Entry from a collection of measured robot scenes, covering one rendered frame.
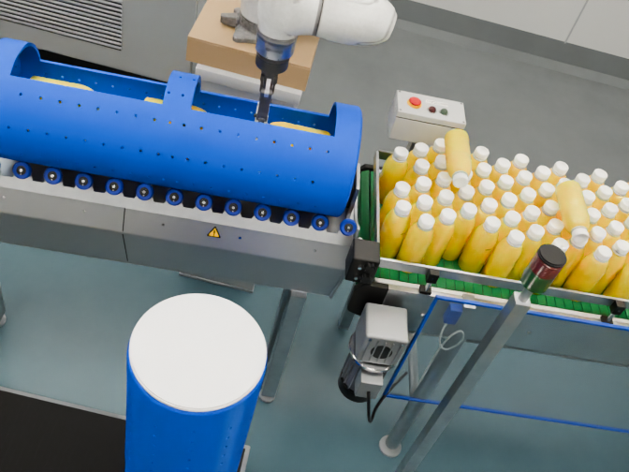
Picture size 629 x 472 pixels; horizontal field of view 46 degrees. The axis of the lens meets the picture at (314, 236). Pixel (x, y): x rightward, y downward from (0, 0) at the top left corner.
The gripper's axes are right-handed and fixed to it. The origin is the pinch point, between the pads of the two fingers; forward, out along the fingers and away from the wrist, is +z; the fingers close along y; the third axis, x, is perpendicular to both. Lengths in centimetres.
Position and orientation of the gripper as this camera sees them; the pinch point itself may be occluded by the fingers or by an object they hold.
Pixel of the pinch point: (260, 121)
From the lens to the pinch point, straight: 181.1
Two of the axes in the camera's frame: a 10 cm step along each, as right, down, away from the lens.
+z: -2.0, 6.5, 7.3
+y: -0.5, 7.4, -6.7
